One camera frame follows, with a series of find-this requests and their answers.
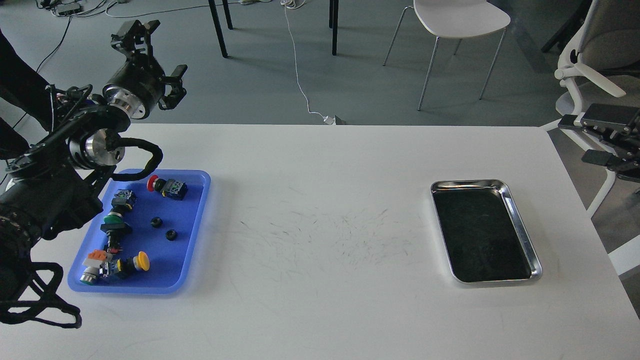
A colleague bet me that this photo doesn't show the green push button switch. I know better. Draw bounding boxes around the green push button switch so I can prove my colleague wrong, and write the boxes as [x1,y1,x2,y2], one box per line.
[100,212,133,255]

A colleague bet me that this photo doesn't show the red mushroom push button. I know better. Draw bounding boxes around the red mushroom push button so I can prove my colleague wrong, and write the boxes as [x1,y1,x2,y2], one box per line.
[146,174,188,201]

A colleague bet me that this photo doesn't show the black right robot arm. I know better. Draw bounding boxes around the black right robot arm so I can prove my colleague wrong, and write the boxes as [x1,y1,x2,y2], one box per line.
[558,104,640,183]

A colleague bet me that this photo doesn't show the white plastic chair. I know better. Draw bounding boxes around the white plastic chair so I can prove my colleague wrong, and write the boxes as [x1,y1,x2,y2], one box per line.
[383,0,511,111]

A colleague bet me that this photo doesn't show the white grey office chair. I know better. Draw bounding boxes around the white grey office chair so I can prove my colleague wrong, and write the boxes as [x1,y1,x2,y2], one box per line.
[538,0,640,218]

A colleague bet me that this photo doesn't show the white cable on floor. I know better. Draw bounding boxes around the white cable on floor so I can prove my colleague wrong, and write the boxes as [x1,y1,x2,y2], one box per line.
[280,0,337,125]

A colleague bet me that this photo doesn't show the blue black contact block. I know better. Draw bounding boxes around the blue black contact block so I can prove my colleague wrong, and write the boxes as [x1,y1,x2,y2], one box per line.
[110,189,137,212]

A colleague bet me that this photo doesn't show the black table legs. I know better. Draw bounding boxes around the black table legs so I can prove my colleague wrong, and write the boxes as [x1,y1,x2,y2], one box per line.
[208,0,340,59]

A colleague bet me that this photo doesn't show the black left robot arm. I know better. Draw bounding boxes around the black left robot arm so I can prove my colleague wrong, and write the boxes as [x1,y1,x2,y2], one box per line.
[1,20,188,329]

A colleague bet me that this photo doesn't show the stainless steel tray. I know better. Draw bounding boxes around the stainless steel tray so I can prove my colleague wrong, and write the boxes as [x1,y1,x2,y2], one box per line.
[430,178,543,286]

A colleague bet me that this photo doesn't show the orange white switch block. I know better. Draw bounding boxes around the orange white switch block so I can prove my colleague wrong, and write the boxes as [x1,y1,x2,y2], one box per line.
[79,249,114,285]

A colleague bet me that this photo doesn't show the yellow push button switch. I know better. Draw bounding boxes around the yellow push button switch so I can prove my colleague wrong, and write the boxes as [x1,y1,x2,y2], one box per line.
[99,251,150,282]

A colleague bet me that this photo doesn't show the blue plastic tray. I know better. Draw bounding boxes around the blue plastic tray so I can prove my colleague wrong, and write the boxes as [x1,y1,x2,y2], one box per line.
[67,170,211,295]

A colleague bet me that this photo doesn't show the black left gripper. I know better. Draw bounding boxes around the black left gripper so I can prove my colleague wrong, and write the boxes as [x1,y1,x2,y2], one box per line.
[102,19,188,120]

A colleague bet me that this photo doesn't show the person leg black trousers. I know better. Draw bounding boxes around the person leg black trousers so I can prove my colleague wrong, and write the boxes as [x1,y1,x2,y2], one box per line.
[0,34,52,160]

